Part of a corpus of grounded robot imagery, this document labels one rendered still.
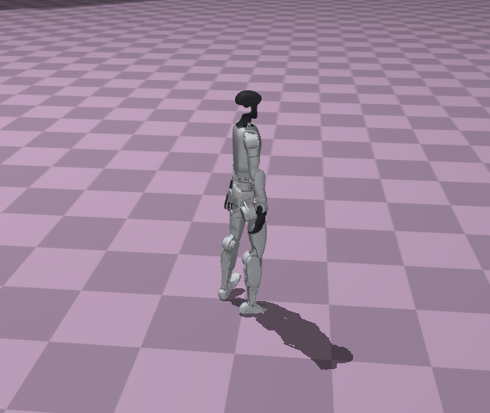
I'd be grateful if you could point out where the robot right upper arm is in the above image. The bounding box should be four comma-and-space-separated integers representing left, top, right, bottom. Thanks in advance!
243, 132, 265, 181

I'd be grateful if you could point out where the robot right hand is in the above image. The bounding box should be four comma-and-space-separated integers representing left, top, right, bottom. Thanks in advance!
248, 206, 267, 234

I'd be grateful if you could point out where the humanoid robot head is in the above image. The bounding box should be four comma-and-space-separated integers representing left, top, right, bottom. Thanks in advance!
235, 90, 262, 129

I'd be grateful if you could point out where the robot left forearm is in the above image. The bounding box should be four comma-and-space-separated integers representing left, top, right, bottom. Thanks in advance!
232, 166, 238, 187

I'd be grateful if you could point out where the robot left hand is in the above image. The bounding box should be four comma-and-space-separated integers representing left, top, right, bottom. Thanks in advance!
224, 179, 233, 211

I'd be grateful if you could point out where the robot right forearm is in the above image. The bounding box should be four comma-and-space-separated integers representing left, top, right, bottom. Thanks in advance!
252, 170, 269, 213

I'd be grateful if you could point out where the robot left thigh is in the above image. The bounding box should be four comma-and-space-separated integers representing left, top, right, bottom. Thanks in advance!
224, 189, 245, 253

